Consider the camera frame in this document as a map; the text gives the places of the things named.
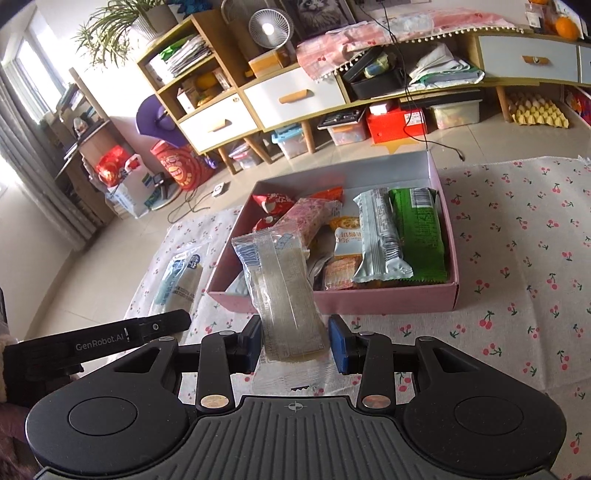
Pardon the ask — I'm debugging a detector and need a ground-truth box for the wooden side shelf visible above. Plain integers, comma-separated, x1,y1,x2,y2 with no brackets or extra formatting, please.
39,69,121,222

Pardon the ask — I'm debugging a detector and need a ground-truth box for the small clear storage bin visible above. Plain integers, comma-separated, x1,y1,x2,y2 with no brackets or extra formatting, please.
228,141,262,171

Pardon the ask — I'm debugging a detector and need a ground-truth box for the pink tasselled runner cloth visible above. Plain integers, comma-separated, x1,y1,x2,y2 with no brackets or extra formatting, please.
295,9,525,84

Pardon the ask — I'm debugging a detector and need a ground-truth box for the black storage tray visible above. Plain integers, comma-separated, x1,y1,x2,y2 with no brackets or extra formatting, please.
341,46,407,100

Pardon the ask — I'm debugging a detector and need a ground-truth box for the wooden low cabinet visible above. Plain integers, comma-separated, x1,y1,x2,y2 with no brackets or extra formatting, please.
238,28,591,155

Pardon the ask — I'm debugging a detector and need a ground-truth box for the framed cat picture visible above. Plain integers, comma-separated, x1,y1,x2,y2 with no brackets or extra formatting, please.
281,0,356,40

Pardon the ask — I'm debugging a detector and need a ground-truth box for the orange white biscuit packet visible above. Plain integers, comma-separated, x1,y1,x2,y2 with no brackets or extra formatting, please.
329,216,365,258

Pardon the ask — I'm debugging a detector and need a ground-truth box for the clear bin with orange contents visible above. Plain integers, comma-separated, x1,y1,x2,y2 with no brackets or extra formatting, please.
427,99,481,130

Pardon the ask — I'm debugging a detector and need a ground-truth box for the purple hat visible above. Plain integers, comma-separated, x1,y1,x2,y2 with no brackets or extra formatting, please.
135,96,192,148

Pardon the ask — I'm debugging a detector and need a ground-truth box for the red cartoon face bag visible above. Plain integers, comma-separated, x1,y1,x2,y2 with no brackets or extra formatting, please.
150,141,215,191

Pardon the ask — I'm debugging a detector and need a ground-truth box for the red gift bag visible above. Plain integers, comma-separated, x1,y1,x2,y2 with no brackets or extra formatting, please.
95,145,134,188

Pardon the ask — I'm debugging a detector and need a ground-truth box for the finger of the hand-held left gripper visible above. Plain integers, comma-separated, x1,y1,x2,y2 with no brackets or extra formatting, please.
124,310,191,344

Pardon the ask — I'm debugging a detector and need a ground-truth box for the grey curtain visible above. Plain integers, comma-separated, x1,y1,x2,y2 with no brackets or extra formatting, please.
0,60,98,252

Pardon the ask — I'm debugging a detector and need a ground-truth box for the pink clear snack packet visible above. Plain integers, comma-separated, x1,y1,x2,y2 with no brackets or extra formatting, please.
276,198,343,247

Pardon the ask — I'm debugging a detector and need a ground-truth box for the yellow egg tray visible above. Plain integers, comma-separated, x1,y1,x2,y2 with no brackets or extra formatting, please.
508,92,571,127

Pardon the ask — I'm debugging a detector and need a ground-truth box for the clear bin with blue lid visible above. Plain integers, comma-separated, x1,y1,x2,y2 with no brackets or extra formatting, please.
271,127,309,160

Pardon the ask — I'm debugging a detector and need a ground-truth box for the clear pale snack packet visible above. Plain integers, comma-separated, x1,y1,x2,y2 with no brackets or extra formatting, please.
231,228,329,363

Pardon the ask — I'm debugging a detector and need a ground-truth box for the white shopping bag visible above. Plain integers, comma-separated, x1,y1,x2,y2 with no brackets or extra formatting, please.
106,154,155,219

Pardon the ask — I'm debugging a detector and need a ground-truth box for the red box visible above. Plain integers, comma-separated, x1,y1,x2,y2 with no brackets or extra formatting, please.
366,105,430,145

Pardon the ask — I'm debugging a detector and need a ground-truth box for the small pink orange packet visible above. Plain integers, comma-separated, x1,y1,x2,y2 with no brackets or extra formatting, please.
318,255,365,291

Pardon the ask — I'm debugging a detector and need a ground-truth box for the white desk fan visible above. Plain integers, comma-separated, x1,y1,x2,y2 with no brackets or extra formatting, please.
249,8,295,51

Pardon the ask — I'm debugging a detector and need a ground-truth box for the person's left forearm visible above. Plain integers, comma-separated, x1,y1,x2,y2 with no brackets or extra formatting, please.
0,397,40,480

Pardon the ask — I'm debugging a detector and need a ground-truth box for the small red silver packet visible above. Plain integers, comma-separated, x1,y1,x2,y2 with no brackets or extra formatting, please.
310,186,345,204

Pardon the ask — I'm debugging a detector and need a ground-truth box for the pink cardboard box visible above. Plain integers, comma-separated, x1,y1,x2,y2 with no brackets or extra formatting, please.
205,150,460,315

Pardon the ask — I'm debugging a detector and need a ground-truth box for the clear bin with black lid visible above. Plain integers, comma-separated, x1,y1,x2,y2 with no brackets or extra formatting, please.
318,110,370,147

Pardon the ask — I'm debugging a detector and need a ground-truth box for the green snack packet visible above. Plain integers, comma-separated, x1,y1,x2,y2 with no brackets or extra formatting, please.
388,187,450,283

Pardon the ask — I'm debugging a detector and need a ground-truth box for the yellow cardboard box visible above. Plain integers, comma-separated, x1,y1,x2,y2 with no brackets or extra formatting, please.
248,48,289,77

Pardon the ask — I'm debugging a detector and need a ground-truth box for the potted green plant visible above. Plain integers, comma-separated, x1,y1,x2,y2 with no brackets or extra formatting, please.
76,0,178,70

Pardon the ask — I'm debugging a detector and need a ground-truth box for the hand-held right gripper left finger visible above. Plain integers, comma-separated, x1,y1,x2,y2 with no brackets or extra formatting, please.
83,316,263,412

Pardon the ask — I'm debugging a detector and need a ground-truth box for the white cabinet drawer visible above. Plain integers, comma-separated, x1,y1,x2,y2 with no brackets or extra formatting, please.
242,65,347,130
475,34,580,84
577,44,591,86
178,92,259,155

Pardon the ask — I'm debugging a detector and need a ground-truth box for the pile of white green bags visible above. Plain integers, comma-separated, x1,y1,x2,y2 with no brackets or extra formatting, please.
409,44,485,88

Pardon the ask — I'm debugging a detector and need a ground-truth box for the orange fruit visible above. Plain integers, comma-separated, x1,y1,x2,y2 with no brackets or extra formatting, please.
554,16,580,40

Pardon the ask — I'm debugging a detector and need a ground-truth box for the wooden shelf unit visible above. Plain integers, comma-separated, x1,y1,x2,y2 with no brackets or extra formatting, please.
136,11,273,174

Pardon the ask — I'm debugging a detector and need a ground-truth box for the cherry print cloth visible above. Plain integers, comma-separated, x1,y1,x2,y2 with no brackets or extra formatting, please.
124,157,591,462

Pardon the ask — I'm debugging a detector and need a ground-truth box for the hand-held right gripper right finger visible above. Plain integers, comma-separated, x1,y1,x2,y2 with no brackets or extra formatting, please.
329,315,511,411

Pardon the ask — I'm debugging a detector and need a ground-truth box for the stack of papers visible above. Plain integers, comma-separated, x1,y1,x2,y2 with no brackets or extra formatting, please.
148,34,213,81

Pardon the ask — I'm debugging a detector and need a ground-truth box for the short silver snack packet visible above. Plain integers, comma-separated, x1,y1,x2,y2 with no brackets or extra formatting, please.
305,249,334,283

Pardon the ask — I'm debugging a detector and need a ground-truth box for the long silver snack packet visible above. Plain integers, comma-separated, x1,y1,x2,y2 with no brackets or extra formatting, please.
352,188,415,284

